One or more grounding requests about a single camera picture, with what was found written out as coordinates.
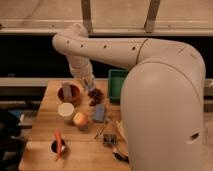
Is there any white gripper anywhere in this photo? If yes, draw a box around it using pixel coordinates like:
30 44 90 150
68 55 95 91

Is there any blue grey towel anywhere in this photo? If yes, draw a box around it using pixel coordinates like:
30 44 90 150
62 83 73 102

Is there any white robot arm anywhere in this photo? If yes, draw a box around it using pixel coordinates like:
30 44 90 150
53 24 206 171

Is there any red bowl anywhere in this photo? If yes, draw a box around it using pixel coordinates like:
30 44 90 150
58 84 80 104

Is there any small black bowl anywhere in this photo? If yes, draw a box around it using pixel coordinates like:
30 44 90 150
51 139 66 154

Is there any dark grapes bunch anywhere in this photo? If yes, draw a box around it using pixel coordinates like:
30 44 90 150
88 88 104 106

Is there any green tray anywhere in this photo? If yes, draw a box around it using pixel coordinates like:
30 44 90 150
108 69 128 103

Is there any blue sponge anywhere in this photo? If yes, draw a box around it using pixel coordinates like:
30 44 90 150
92 104 105 123

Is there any white cup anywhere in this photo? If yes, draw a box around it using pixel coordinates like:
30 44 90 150
58 103 74 121

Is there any wooden spoon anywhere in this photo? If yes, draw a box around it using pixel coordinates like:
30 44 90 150
94 118 110 139

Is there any small metal toy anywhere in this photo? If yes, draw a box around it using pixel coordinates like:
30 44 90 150
103 134 117 146

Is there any orange carrot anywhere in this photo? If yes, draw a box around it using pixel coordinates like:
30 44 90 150
54 129 62 161

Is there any black object at left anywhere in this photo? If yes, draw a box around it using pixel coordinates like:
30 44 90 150
0 108 24 171

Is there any black handled knife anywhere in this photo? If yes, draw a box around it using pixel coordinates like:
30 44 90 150
112 152 129 164

